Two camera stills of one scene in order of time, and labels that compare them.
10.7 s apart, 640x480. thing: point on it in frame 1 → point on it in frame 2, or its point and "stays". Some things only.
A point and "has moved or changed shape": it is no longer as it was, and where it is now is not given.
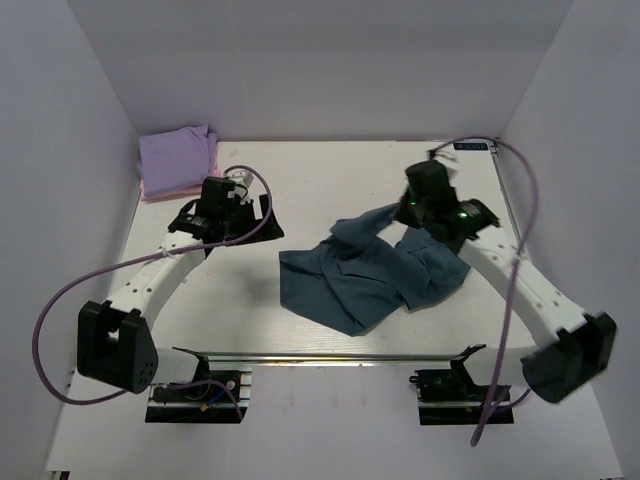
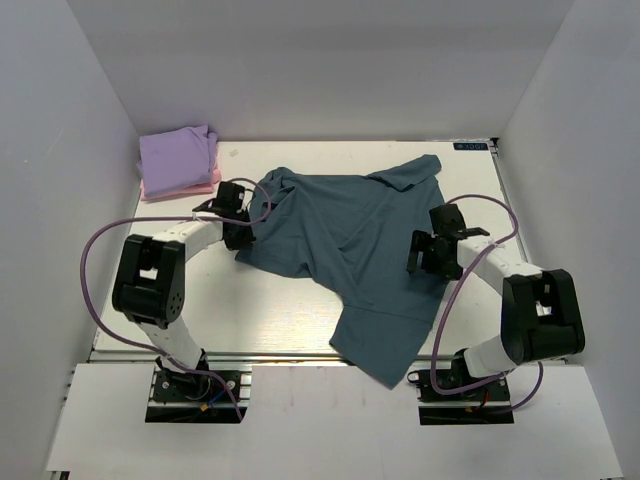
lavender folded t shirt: x=176 y=159 stays
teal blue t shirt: x=361 y=278 has moved or changed shape
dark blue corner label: x=470 y=146 stays
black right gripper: x=401 y=209 → x=420 y=243
